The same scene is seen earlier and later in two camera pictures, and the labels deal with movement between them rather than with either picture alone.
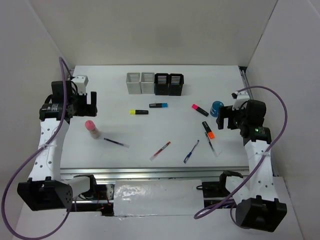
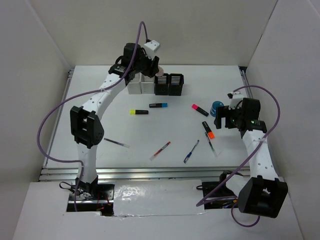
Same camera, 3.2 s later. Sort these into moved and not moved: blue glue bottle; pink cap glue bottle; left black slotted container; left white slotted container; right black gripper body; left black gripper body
Moved: left black gripper body; pink cap glue bottle
Not moved: right black gripper body; blue glue bottle; left white slotted container; left black slotted container
